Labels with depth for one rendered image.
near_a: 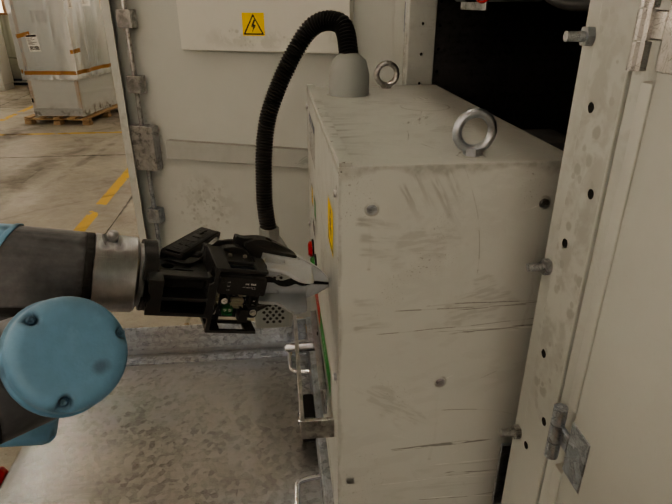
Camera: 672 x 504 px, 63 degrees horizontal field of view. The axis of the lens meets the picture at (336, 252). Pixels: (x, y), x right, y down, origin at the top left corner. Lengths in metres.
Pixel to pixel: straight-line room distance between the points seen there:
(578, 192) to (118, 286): 0.40
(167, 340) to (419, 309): 0.74
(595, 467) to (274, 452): 0.61
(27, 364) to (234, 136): 0.91
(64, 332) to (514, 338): 0.43
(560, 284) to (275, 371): 0.74
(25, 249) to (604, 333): 0.46
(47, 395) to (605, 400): 0.36
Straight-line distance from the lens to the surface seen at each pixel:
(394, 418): 0.63
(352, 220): 0.50
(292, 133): 1.17
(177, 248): 0.59
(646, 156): 0.37
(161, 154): 1.32
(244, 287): 0.55
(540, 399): 0.56
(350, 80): 0.84
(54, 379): 0.38
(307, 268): 0.62
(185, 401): 1.09
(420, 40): 1.04
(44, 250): 0.54
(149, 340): 1.20
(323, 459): 0.84
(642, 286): 0.37
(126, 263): 0.54
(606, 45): 0.45
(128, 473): 0.98
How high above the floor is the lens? 1.52
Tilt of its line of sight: 25 degrees down
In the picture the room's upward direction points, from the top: straight up
